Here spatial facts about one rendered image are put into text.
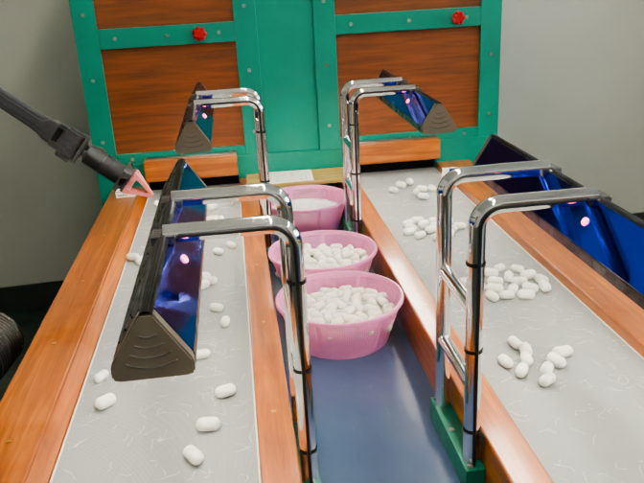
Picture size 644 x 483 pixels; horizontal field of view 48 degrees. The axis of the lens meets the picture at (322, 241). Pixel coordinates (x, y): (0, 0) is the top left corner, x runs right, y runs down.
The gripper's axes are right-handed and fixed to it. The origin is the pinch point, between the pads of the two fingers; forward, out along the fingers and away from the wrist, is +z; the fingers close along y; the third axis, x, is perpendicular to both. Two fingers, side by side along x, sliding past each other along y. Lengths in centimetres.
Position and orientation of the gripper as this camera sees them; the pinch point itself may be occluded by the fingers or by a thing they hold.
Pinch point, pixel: (149, 194)
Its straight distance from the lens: 204.9
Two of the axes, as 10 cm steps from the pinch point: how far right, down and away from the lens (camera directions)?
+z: 7.9, 5.4, 2.8
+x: -6.0, 7.7, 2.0
